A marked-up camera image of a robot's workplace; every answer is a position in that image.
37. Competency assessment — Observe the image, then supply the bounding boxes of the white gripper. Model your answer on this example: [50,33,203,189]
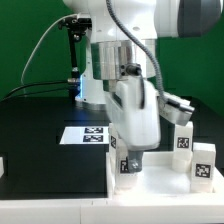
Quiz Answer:
[105,76,161,173]

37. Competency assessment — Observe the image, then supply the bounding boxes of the white square tabletop tray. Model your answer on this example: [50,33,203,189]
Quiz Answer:
[105,150,224,199]

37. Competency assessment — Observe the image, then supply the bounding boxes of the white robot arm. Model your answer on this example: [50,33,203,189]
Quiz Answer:
[63,0,223,173]

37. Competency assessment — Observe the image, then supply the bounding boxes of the white sheet with markers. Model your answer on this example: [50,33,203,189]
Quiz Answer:
[60,126,109,145]

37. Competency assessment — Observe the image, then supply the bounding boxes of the white left fence piece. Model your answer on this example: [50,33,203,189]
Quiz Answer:
[0,157,4,178]

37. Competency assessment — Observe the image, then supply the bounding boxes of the white front fence bar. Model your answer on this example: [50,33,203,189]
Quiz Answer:
[0,196,224,224]

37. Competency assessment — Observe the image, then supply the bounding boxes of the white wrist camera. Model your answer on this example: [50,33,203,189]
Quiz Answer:
[158,93,195,126]

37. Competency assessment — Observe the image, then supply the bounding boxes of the black camera stand pole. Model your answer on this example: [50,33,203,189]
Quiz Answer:
[68,29,80,103]

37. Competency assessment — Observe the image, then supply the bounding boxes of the black cables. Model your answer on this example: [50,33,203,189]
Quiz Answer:
[0,79,75,103]

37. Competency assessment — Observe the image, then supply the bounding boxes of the camera on stand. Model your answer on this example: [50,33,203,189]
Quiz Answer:
[58,13,92,32]

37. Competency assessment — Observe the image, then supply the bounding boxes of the grey cable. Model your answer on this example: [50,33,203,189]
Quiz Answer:
[19,13,78,88]

